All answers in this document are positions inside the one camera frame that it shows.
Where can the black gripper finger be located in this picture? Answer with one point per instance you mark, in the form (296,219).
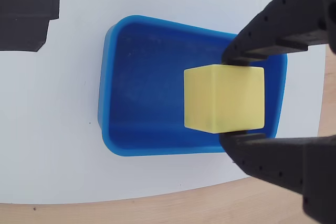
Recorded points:
(286,161)
(288,16)

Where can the white table mat sheet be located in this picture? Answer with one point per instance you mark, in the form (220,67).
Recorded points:
(52,129)

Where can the blue rectangular plastic bin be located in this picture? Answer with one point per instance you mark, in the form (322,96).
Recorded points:
(147,87)

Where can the black foam block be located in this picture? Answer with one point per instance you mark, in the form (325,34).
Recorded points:
(25,11)

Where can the yellow cube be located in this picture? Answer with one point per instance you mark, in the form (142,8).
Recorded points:
(225,98)

